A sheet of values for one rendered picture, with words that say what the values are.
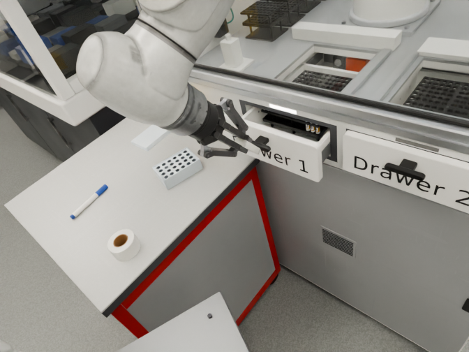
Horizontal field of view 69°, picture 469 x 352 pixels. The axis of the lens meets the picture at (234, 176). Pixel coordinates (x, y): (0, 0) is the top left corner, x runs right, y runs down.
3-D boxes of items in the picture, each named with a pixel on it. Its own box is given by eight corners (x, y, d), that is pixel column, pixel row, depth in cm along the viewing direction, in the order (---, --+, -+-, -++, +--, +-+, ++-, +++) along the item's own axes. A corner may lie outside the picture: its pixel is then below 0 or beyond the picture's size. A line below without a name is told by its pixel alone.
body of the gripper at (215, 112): (195, 141, 60) (225, 155, 67) (214, 96, 59) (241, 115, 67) (168, 130, 64) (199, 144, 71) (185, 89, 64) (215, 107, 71)
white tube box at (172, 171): (167, 190, 99) (162, 181, 96) (156, 176, 104) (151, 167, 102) (203, 167, 102) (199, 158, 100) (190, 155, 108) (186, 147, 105)
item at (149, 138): (147, 151, 115) (145, 147, 113) (132, 144, 120) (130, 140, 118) (174, 130, 120) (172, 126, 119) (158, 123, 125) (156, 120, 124)
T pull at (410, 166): (423, 182, 64) (423, 177, 63) (383, 170, 68) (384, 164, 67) (430, 170, 66) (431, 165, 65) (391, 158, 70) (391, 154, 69)
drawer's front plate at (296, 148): (319, 183, 80) (317, 148, 73) (229, 147, 97) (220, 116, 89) (323, 178, 81) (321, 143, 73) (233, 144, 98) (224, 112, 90)
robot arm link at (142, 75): (169, 142, 55) (213, 72, 53) (81, 106, 42) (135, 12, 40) (137, 114, 61) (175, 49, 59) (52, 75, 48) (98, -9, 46)
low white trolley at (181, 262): (199, 398, 127) (100, 312, 75) (111, 306, 163) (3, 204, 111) (286, 279, 153) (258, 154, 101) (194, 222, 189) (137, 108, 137)
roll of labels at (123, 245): (137, 259, 83) (130, 250, 81) (111, 263, 84) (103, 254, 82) (142, 236, 88) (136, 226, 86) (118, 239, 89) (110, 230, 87)
